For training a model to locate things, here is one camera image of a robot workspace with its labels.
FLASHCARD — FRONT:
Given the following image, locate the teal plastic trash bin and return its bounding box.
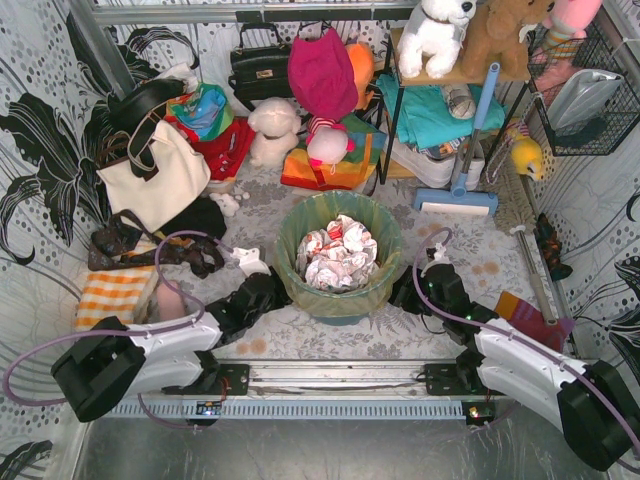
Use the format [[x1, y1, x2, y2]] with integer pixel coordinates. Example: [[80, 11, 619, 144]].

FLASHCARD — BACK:
[[273, 190, 403, 326]]

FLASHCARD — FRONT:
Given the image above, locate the yellow translucent trash bag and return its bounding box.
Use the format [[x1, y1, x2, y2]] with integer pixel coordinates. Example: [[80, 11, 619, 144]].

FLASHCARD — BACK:
[[273, 190, 403, 323]]

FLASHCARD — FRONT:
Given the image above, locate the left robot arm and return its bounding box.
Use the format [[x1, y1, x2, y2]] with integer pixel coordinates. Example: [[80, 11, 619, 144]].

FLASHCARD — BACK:
[[51, 272, 291, 422]]

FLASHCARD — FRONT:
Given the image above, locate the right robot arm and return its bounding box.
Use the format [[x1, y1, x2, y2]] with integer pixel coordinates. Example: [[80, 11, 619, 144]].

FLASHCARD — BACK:
[[390, 264, 639, 471]]

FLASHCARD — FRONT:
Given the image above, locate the crumpled white paper trash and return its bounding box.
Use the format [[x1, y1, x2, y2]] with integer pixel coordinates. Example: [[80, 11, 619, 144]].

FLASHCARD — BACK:
[[295, 214, 379, 294]]

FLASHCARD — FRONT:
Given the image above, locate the cream canvas tote bag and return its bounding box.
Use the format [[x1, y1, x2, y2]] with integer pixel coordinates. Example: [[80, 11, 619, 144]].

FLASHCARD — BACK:
[[98, 120, 211, 231]]

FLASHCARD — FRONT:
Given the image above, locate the brown patterned bag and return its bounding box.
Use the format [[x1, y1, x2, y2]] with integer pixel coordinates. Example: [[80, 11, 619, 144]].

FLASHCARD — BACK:
[[88, 210, 225, 279]]

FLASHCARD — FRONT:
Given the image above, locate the colourful printed cloth bag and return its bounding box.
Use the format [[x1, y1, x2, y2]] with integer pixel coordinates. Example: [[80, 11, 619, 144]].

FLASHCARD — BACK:
[[164, 83, 234, 143]]

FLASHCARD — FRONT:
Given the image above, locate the magenta fabric bag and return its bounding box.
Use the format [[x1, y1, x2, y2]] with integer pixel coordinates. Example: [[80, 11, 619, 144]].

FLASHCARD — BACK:
[[287, 27, 358, 121]]

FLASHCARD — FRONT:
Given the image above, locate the pink glasses case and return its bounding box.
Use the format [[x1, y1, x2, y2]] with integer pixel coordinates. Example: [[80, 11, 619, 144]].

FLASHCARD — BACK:
[[150, 282, 187, 323]]

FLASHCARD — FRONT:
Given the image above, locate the blue floor sweeper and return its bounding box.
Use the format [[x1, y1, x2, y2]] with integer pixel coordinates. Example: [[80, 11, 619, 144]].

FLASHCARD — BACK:
[[414, 62, 501, 216]]

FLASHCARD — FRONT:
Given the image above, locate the rainbow striped folded cloth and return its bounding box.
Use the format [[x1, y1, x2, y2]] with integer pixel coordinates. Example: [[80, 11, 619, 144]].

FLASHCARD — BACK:
[[280, 114, 387, 191]]

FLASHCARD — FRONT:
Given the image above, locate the orange checked towel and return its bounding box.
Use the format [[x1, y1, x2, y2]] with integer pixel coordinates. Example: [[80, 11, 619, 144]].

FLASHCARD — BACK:
[[74, 266, 158, 331]]

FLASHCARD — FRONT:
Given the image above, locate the red folded cloth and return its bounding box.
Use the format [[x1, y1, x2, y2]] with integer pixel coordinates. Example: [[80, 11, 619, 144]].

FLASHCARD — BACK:
[[192, 117, 256, 181]]

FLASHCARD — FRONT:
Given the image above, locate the beige chenille mop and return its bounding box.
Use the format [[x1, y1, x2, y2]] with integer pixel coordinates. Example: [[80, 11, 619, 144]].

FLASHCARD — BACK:
[[487, 149, 559, 324]]

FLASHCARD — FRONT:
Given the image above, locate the dark patterned cloth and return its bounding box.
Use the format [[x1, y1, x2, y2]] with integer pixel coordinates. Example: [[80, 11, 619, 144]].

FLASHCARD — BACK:
[[534, 213, 573, 281]]

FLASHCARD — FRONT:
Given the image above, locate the pink plush doll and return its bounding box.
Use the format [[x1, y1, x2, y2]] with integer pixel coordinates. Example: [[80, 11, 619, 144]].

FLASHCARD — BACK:
[[306, 116, 355, 168]]

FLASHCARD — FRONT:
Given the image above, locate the cream plush sheep toy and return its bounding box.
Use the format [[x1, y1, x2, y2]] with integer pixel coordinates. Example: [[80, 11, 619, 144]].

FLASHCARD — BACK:
[[248, 97, 302, 168]]

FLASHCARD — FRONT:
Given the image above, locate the teal folded cloth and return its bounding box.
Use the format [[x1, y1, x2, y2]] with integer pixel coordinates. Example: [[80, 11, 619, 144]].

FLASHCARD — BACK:
[[376, 74, 506, 149]]

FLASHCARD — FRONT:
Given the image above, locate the yellow plush duck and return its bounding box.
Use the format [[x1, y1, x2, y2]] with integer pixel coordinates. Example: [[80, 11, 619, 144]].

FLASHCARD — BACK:
[[506, 122, 543, 181]]

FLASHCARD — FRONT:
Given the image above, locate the black leather handbag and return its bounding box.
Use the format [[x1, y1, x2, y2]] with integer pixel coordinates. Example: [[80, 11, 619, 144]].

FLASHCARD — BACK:
[[228, 22, 293, 111]]

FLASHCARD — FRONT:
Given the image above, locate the orange plush toy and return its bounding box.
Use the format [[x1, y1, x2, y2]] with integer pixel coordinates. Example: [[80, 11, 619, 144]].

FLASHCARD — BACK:
[[346, 43, 374, 110]]

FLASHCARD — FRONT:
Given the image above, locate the wooden metal shelf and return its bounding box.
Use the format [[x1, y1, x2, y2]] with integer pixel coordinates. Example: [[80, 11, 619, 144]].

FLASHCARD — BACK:
[[376, 28, 531, 185]]

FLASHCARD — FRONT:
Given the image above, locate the white plush dog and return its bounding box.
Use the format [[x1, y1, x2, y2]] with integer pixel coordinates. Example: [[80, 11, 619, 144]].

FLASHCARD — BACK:
[[397, 0, 477, 79]]

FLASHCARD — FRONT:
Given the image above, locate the silver foil pouch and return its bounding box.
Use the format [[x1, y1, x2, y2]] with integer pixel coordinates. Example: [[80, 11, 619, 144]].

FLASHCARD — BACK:
[[547, 69, 624, 130]]

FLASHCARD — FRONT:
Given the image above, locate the brown plush bear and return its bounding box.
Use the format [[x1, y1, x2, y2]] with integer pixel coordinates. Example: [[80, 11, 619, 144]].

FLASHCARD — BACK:
[[460, 0, 555, 78]]

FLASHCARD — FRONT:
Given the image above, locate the pink plush toy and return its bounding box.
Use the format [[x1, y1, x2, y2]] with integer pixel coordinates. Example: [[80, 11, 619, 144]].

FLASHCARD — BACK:
[[541, 0, 602, 58]]

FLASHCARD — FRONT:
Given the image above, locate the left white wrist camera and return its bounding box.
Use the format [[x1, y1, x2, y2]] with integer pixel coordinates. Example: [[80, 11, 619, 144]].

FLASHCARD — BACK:
[[231, 247, 270, 277]]

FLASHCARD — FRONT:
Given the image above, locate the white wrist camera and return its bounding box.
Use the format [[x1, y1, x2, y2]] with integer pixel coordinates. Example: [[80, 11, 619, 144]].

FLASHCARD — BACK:
[[421, 242, 451, 277], [231, 247, 270, 277]]

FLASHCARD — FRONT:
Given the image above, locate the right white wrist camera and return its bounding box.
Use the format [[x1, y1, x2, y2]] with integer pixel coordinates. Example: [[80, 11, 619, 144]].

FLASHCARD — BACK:
[[421, 242, 451, 277]]

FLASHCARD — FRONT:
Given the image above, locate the metal base rail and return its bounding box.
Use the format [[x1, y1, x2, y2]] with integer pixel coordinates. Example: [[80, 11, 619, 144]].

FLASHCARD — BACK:
[[99, 358, 551, 421]]

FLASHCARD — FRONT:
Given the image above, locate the black wire basket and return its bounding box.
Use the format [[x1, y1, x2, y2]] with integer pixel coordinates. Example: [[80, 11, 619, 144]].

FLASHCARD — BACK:
[[528, 24, 639, 156]]

